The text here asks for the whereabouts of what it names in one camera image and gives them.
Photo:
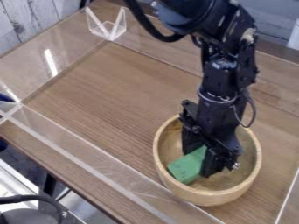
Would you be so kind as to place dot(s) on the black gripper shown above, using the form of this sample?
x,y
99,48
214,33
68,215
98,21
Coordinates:
x,y
209,124

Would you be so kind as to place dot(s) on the green rectangular block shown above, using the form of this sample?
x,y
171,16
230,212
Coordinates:
x,y
186,168

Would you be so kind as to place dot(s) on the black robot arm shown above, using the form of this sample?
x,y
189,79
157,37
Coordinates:
x,y
223,30

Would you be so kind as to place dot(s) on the brown wooden bowl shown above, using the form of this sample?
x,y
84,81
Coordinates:
x,y
199,177

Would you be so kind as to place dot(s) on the black table leg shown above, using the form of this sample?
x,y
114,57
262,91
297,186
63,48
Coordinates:
x,y
50,184

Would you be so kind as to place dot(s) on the blue object at left edge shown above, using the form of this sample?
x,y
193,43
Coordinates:
x,y
6,98

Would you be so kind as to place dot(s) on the clear acrylic enclosure wall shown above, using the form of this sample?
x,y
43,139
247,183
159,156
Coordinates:
x,y
114,99

